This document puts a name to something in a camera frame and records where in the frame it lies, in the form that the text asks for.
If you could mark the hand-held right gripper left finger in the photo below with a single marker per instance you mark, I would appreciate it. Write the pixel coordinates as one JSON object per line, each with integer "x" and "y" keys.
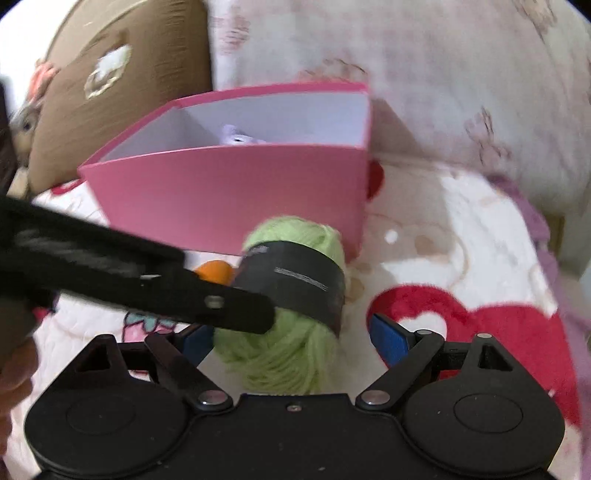
{"x": 198, "y": 345}

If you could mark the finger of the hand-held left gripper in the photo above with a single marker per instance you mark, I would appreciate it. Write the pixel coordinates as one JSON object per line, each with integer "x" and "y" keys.
{"x": 221, "y": 302}

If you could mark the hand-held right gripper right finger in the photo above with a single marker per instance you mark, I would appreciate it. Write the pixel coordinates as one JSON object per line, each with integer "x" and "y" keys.
{"x": 390, "y": 339}

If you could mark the orange makeup sponge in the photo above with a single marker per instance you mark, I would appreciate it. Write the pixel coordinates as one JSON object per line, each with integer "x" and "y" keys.
{"x": 217, "y": 272}

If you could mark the green yarn ball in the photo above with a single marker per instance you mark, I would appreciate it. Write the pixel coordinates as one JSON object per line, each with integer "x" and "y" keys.
{"x": 286, "y": 350}

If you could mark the pink box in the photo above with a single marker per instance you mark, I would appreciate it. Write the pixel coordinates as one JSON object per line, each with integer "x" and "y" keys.
{"x": 231, "y": 198}

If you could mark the purple plush toy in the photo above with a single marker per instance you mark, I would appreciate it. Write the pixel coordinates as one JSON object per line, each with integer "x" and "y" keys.
{"x": 240, "y": 136}

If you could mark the person's left hand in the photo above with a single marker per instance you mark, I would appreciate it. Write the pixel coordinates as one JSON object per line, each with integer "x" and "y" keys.
{"x": 16, "y": 383}

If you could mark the red bear printed blanket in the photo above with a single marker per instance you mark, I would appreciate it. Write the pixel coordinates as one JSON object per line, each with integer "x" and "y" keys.
{"x": 461, "y": 221}

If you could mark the grey rabbit plush toy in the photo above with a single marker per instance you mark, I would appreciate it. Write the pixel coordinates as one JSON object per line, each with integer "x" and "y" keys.
{"x": 25, "y": 120}

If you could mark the brown pillow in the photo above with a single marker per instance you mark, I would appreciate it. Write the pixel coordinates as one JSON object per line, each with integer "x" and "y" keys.
{"x": 138, "y": 92}

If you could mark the lilac cloth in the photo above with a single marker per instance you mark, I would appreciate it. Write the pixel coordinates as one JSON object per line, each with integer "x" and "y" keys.
{"x": 545, "y": 240}

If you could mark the pink floral bedding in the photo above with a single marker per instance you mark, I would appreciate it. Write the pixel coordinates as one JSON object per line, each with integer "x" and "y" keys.
{"x": 415, "y": 69}

